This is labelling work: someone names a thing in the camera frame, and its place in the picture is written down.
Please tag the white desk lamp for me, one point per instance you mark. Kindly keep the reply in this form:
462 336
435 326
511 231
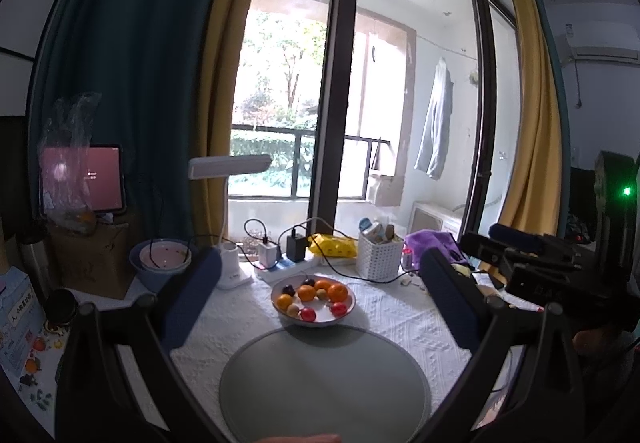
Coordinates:
231 268

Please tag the purple cloth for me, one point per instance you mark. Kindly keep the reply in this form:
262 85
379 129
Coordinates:
432 240

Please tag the cardboard box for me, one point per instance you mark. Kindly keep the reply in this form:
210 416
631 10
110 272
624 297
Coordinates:
95 263

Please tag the round grey glass tray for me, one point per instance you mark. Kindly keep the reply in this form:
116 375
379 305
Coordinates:
325 383

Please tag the tablet screen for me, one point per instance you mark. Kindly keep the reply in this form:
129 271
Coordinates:
82 178

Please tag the yellow snack bag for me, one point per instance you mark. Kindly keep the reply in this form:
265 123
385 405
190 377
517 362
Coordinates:
335 247

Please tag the small white plug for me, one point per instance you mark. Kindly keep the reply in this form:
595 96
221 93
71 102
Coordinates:
408 280

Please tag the dark plum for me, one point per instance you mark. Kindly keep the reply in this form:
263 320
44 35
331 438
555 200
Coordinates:
309 281
287 289

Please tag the white plate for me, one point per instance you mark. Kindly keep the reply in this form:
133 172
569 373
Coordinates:
325 318

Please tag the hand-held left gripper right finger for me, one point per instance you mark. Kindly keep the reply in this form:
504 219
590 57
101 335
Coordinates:
450 298

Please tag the small orange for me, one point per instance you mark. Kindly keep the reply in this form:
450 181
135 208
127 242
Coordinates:
283 301

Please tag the person's right hand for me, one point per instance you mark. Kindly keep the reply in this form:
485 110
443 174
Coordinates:
597 343

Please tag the white air conditioner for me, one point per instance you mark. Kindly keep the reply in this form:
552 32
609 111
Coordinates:
605 48

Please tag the white power strip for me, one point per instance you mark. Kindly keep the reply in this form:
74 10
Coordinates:
280 272

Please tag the blue basin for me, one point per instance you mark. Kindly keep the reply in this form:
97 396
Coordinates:
150 278

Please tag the black round object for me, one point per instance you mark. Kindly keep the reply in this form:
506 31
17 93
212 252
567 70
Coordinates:
61 307

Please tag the white textured tablecloth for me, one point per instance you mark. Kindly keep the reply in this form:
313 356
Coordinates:
395 323

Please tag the black charger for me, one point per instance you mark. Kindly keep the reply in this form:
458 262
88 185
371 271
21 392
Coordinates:
296 248

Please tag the large brown kiwi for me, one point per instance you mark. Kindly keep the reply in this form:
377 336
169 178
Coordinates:
292 309

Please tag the small carton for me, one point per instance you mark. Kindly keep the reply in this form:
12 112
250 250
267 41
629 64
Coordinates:
379 234

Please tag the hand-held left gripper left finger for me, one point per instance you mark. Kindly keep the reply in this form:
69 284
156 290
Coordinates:
192 298

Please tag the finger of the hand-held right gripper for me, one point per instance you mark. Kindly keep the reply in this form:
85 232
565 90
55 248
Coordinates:
515 237
482 247

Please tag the blue printed box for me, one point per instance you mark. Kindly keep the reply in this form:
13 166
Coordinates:
25 333

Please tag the person's left hand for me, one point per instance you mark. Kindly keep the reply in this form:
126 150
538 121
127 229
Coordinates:
300 439

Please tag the hanging grey garment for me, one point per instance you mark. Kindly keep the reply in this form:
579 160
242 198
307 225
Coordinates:
434 133

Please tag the blue and white round container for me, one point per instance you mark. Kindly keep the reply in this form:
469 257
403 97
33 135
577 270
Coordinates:
366 226

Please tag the clear plastic bag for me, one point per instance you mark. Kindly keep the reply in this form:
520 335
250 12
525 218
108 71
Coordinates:
70 133

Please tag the white charger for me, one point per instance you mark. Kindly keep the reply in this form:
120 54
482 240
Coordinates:
268 254

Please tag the yellow curtain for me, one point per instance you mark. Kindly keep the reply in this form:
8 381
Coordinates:
535 123
225 73

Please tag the white woven basket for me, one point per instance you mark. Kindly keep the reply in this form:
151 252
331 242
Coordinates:
380 260

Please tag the dark sliding door frame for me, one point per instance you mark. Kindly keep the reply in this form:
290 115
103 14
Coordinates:
487 123
332 73

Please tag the black balcony railing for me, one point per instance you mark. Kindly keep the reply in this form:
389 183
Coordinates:
300 138

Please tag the red round fruit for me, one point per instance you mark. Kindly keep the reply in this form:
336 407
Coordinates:
307 314
339 308

